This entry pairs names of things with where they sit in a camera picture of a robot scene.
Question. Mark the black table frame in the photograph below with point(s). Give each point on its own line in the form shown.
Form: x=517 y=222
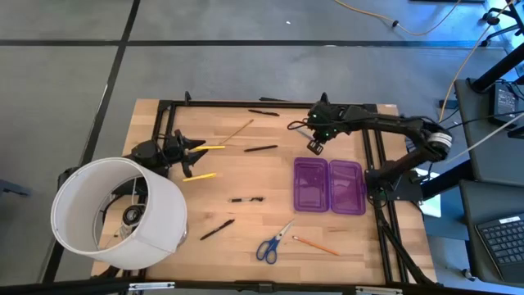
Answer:
x=229 y=104

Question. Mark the silver metal bracket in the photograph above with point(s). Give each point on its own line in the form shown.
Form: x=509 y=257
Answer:
x=378 y=291
x=151 y=286

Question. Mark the black office chair base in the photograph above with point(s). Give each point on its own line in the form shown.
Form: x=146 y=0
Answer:
x=501 y=30

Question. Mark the black power adapter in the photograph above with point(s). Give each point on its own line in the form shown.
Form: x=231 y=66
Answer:
x=503 y=102

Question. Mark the purple plastic supply box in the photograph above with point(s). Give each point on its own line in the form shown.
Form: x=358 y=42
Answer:
x=327 y=186

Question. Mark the tan wooden pencil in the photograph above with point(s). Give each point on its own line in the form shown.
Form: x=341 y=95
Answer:
x=237 y=132

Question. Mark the black laptop keyboard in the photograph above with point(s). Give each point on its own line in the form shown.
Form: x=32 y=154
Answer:
x=505 y=241

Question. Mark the grey side table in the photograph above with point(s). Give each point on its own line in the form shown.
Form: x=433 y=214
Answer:
x=468 y=196
x=483 y=164

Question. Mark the black stand beam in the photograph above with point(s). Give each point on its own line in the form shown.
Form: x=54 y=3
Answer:
x=497 y=71

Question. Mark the white lamp shade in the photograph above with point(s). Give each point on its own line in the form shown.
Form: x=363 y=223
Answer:
x=163 y=213

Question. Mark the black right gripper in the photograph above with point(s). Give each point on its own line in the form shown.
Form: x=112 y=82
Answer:
x=329 y=119

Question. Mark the orange pencil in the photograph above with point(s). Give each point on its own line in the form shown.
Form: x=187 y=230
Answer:
x=316 y=246

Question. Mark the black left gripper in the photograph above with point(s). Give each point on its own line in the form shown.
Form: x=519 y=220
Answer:
x=176 y=148

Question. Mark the clear pen with black grip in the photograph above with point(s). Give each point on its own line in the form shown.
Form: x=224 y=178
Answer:
x=245 y=200

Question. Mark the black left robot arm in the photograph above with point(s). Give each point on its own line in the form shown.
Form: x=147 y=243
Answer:
x=147 y=154

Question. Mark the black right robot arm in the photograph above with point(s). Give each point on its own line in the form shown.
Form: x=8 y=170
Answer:
x=393 y=121

